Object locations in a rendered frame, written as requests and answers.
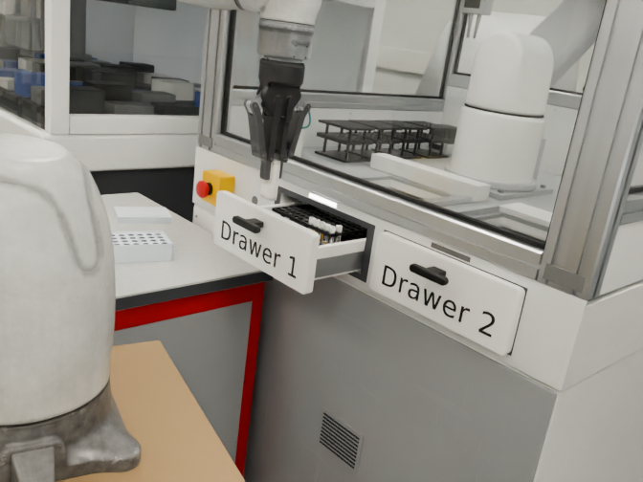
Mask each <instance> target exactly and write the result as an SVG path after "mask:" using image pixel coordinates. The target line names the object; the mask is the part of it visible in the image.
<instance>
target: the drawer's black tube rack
mask: <svg viewBox="0 0 643 482"><path fill-rule="evenodd" d="M280 208H282V209H286V210H288V211H290V212H292V213H294V214H296V215H298V216H300V217H302V218H305V219H306V220H309V217H315V218H316V219H320V220H321V221H323V222H325V224H330V225H331V226H335V227H336V226H337V225H342V226H343V230H342V232H337V234H338V236H340V237H341V241H340V242H344V241H350V240H356V239H362V238H366V234H367V229H366V228H364V227H362V226H359V225H357V224H355V223H352V222H350V221H347V220H345V219H343V218H341V217H339V216H337V215H334V214H332V213H329V212H327V211H325V210H322V209H320V208H316V207H314V206H311V205H309V204H308V205H298V206H289V207H280Z"/></svg>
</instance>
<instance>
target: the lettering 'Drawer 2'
mask: <svg viewBox="0 0 643 482"><path fill-rule="evenodd" d="M387 268H388V269H390V270H392V271H393V273H394V280H393V283H392V284H390V285H388V284H387V283H385V277H386V271H387ZM396 277H397V276H396V272H395V271H394V270H393V269H392V268H391V267H389V266H387V265H385V268H384V274H383V280H382V284H384V285H386V286H388V287H393V286H394V285H395V283H396ZM404 281H406V282H408V281H407V280H406V279H404V280H403V278H402V277H401V280H400V285H399V291H398V292H399V293H401V288H402V283H403V282H404ZM410 285H414V286H416V288H417V291H416V290H414V289H409V291H408V295H409V297H410V298H411V299H415V300H416V301H418V297H419V287H418V285H417V284H415V283H411V284H410ZM411 291H414V292H416V293H417V294H416V296H415V297H412V296H411V295H410V292H411ZM431 297H432V308H433V309H434V310H435V308H436V306H437V304H438V302H439V300H440V298H441V296H439V297H438V299H437V301H436V302H435V304H434V293H433V292H431V294H430V296H429V298H428V300H427V289H425V288H424V298H425V305H426V306H428V304H429V302H430V299H431ZM448 302H451V303H452V304H453V305H454V308H451V307H449V306H447V305H446V304H447V303H448ZM445 307H446V308H448V309H450V310H452V311H454V312H455V310H456V306H455V303H454V302H453V301H451V300H446V301H445V302H444V304H443V312H444V314H445V315H446V316H447V317H449V318H454V316H450V315H448V314H447V313H446V310H445ZM464 311H469V312H470V309H468V308H465V309H464V307H463V306H461V310H460V315H459V320H458V321H459V322H461V319H462V314H463V312H464ZM482 314H486V315H489V316H490V317H491V318H492V321H491V322H490V323H489V324H487V325H485V326H483V327H481V328H479V329H478V331H479V332H480V333H482V334H484V335H486V336H488V337H490V338H491V336H492V335H490V334H488V333H486V332H484V331H482V330H484V329H486V328H488V327H490V326H492V325H493V324H494V322H495V318H494V316H493V315H492V314H491V313H489V312H485V311H483V313H482Z"/></svg>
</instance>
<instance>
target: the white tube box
mask: <svg viewBox="0 0 643 482"><path fill-rule="evenodd" d="M112 238H113V245H114V256H115V263H133V262H155V261H172V251H173V243H172V242H171V241H170V239H169V238H168V237H167V236H166V234H165V233H164V231H116V232H112Z"/></svg>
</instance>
